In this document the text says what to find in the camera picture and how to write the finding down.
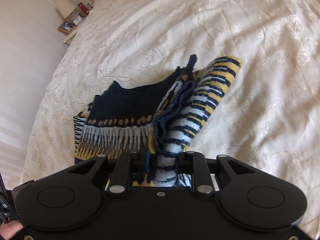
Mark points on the person's left hand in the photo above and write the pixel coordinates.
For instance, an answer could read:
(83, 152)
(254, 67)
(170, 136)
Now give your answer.
(9, 229)

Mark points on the white embroidered bedspread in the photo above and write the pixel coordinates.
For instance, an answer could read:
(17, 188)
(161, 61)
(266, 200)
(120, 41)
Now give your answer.
(270, 115)

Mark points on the red bottle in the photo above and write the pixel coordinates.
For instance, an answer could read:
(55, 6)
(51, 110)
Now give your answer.
(83, 8)

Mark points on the white table lamp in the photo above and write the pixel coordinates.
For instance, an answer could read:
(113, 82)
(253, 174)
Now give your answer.
(65, 7)

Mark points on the wooden picture frame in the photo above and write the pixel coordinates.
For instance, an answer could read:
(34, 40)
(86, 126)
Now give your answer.
(66, 27)

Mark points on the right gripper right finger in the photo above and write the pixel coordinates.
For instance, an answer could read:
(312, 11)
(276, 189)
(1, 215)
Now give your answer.
(195, 164)

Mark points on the small white gadget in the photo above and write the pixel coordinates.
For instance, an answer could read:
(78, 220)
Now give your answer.
(89, 5)

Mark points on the cream left nightstand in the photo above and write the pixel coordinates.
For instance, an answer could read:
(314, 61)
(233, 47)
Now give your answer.
(69, 38)

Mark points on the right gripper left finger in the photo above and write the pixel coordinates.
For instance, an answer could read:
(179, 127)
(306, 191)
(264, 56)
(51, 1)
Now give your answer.
(130, 170)

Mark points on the navy yellow patterned knit sweater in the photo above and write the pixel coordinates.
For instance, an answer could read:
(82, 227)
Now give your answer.
(162, 118)

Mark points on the small white alarm clock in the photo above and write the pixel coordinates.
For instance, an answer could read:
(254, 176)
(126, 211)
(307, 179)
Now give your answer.
(77, 19)

